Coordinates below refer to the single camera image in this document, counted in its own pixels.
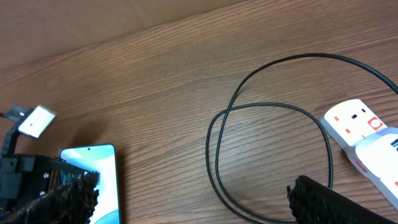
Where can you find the white power strip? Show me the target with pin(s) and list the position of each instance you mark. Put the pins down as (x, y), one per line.
(350, 122)

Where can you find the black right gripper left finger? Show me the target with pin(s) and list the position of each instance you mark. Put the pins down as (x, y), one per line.
(72, 203)

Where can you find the Samsung Galaxy smartphone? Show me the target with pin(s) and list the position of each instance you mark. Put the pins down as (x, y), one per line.
(102, 160)

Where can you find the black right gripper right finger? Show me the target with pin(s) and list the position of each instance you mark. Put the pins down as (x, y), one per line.
(313, 203)

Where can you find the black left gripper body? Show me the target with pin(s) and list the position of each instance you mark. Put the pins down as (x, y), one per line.
(11, 178)

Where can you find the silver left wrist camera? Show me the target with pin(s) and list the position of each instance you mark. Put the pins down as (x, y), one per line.
(37, 121)

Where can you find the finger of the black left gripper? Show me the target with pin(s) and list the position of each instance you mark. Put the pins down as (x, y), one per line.
(50, 173)

